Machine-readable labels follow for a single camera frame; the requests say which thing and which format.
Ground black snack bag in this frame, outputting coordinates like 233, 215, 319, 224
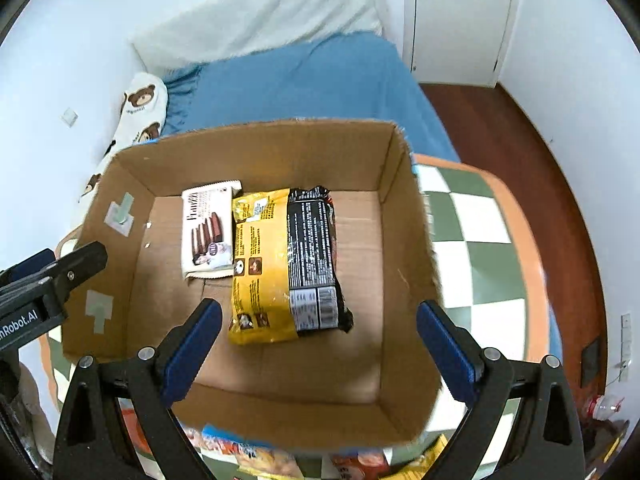
286, 186, 354, 334

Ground yellow cookie bag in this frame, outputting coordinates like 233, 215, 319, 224
201, 426, 304, 479

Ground white chocolate biscuit pack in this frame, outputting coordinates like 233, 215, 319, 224
181, 180, 242, 280

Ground small yellow snack packet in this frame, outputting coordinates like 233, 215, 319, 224
387, 434, 448, 480

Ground wall light switch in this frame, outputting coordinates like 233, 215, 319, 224
62, 107, 78, 127

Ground bear print pillow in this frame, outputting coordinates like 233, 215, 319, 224
80, 73, 168, 203

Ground white textured pillow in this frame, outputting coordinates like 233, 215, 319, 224
131, 0, 387, 76

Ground cardboard milk box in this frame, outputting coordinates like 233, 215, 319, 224
62, 120, 440, 451

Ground white door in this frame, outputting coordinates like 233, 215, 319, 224
405, 0, 518, 88

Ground brown snack packet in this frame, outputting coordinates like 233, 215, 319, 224
331, 451, 390, 480

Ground blue bed sheet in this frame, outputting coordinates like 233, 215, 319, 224
162, 32, 460, 162

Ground green white checkered mat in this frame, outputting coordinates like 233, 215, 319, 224
37, 154, 551, 480

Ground long yellow snack bag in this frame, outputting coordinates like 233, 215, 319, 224
228, 188, 297, 346

